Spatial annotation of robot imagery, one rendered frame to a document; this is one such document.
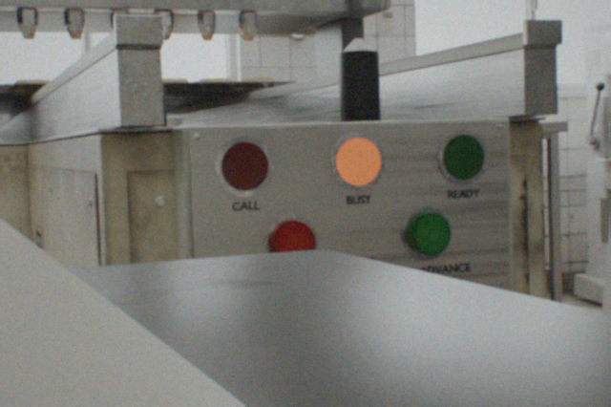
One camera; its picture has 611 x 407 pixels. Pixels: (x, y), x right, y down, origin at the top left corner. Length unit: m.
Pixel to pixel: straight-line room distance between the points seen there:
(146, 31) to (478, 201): 0.26
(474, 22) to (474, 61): 4.48
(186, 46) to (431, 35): 1.27
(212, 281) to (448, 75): 0.68
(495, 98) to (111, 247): 0.31
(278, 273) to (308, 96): 0.98
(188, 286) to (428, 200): 0.54
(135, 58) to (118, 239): 0.12
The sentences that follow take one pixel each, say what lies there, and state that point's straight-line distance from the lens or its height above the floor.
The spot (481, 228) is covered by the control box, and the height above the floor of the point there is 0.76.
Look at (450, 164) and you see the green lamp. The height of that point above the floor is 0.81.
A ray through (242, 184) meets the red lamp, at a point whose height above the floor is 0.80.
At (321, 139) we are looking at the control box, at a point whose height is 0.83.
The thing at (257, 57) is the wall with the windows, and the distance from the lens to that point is 4.75.
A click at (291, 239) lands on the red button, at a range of 0.64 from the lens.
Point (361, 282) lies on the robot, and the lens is 0.15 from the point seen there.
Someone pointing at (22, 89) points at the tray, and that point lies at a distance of 1.32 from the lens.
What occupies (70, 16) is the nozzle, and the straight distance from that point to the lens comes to 1.41.
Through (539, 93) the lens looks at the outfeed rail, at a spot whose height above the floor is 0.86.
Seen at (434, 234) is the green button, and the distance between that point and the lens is 0.68.
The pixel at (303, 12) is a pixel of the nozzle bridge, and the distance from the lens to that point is 1.48.
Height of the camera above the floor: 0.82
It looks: 3 degrees down
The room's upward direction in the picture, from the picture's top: 2 degrees counter-clockwise
